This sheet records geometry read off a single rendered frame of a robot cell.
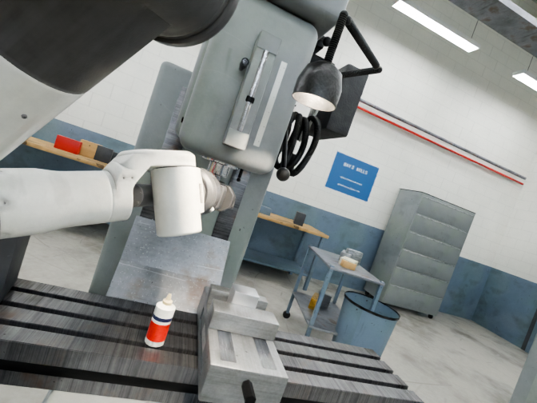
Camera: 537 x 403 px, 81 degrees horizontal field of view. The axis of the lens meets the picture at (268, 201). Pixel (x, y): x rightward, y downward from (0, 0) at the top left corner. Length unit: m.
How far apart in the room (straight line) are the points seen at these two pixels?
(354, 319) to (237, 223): 1.84
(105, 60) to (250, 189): 0.91
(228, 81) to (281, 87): 0.10
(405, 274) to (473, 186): 2.51
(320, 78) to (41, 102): 0.36
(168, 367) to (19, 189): 0.45
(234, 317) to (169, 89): 0.72
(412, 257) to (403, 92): 2.84
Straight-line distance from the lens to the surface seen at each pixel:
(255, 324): 0.72
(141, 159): 0.43
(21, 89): 0.23
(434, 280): 6.22
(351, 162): 5.63
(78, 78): 0.23
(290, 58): 0.67
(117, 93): 5.05
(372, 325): 2.75
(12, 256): 0.78
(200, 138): 0.61
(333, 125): 1.01
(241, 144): 0.58
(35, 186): 0.39
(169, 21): 0.23
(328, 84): 0.49
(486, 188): 7.62
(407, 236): 5.61
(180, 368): 0.72
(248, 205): 1.10
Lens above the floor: 1.30
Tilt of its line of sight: 3 degrees down
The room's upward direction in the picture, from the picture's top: 19 degrees clockwise
